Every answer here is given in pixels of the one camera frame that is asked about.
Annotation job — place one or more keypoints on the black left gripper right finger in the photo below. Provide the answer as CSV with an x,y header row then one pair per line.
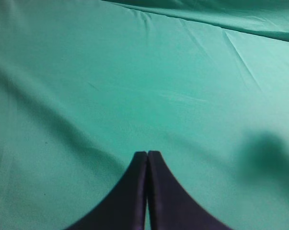
x,y
170,206

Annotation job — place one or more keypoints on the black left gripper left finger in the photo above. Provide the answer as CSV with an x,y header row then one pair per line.
x,y
124,208

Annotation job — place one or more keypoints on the green cloth backdrop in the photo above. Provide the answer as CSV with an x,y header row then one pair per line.
x,y
86,83

